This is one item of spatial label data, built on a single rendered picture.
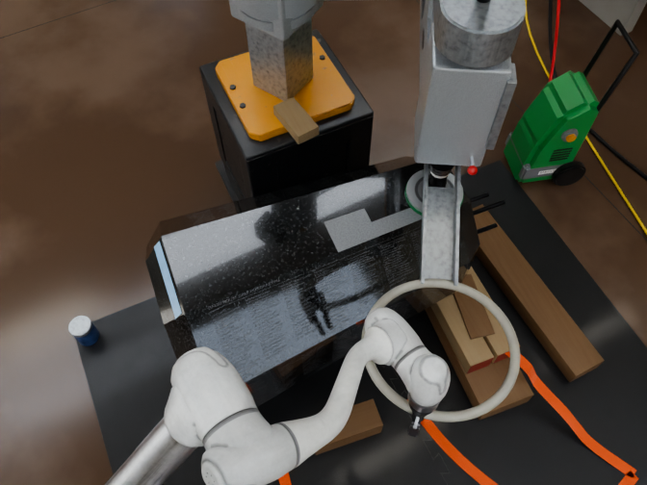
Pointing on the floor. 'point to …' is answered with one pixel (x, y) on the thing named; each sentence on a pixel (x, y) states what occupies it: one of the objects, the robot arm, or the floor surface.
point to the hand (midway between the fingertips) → (415, 422)
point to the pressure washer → (559, 124)
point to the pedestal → (228, 118)
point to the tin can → (84, 330)
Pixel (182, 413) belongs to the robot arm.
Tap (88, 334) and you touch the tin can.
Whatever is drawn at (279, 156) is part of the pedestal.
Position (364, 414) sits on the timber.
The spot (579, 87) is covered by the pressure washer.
